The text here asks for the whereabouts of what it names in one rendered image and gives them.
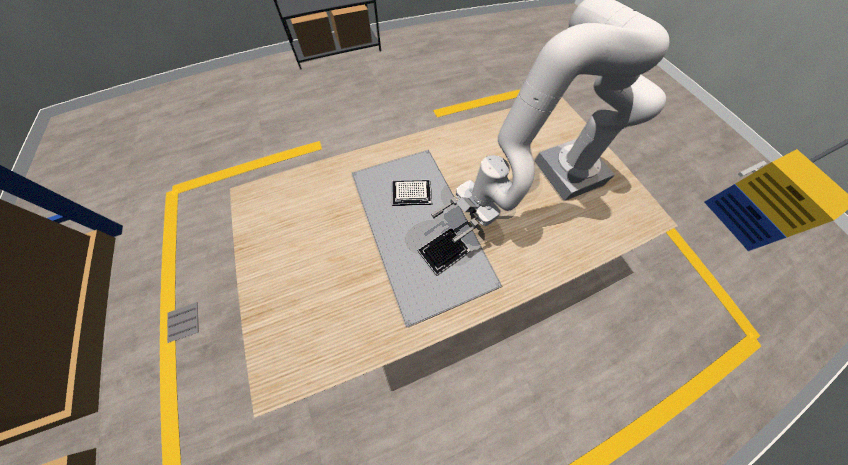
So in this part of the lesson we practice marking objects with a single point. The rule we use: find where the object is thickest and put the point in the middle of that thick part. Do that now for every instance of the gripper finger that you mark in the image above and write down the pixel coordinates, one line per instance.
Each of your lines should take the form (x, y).
(440, 211)
(473, 222)

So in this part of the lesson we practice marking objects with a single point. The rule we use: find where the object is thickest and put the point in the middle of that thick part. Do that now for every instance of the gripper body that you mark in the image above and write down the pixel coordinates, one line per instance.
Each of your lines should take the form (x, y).
(486, 214)

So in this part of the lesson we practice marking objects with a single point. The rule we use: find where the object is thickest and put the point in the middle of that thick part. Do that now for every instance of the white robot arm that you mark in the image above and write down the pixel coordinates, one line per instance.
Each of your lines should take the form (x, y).
(591, 49)

